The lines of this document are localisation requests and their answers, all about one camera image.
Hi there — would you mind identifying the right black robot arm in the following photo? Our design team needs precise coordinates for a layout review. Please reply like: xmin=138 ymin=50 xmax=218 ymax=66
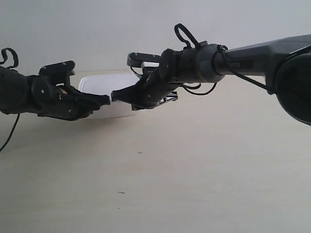
xmin=111 ymin=34 xmax=311 ymax=125

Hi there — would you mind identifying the white lidded plastic container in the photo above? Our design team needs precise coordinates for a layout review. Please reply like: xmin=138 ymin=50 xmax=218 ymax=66
xmin=78 ymin=73 xmax=138 ymax=119

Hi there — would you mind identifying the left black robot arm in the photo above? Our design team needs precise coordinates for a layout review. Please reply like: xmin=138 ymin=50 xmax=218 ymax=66
xmin=0 ymin=62 xmax=110 ymax=121

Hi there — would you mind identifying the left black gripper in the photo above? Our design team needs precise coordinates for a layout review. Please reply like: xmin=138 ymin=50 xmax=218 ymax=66
xmin=36 ymin=84 xmax=110 ymax=121

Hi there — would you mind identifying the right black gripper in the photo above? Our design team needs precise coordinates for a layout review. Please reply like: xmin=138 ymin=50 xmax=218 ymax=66
xmin=111 ymin=71 xmax=179 ymax=111

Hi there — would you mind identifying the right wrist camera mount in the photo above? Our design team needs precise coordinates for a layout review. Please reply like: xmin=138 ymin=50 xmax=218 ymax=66
xmin=127 ymin=52 xmax=160 ymax=76

